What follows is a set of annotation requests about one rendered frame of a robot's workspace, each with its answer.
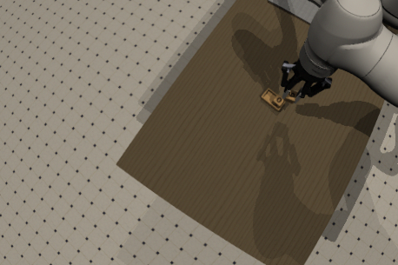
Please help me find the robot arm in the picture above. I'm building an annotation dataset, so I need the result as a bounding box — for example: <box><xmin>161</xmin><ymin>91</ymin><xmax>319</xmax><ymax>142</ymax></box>
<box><xmin>299</xmin><ymin>0</ymin><xmax>398</xmax><ymax>108</ymax></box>

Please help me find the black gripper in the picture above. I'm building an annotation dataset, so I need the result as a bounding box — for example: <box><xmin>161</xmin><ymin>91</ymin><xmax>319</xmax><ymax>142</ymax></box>
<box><xmin>281</xmin><ymin>59</ymin><xmax>332</xmax><ymax>103</ymax></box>

